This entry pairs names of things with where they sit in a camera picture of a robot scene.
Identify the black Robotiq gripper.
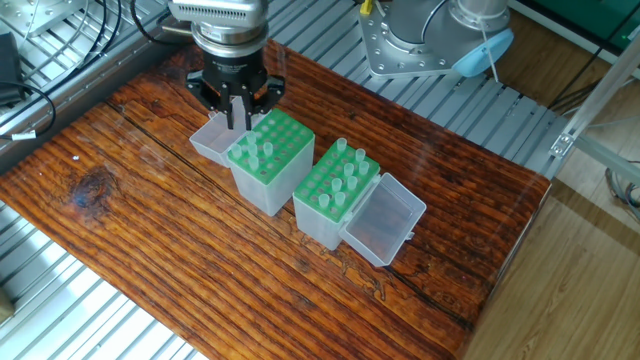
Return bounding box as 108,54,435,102
185,45,288,132

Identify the clear green-rack pipette tip box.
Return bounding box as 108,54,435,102
190,110,316,218
293,138,428,269

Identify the black box device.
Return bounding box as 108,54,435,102
0,33,23,104

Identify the silver robot mount plate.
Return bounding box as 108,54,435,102
362,8,463,81

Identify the thin black cable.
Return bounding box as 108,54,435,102
0,82,61,136

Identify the aluminium frame post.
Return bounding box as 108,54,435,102
548,40,640,186

